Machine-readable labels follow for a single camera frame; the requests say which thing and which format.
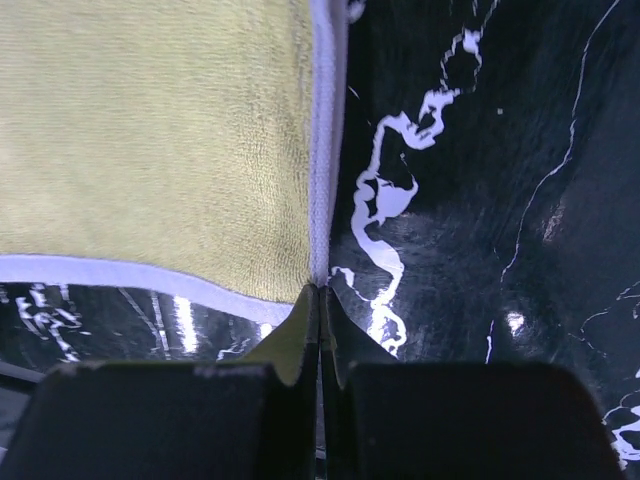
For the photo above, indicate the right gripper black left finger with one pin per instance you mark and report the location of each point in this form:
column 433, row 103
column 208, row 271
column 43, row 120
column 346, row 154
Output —
column 249, row 418

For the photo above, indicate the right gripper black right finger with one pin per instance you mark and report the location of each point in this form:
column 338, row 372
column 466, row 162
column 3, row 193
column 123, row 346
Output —
column 385, row 419

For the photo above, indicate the yellow-green towel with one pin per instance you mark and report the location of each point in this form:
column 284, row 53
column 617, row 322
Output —
column 185, row 147

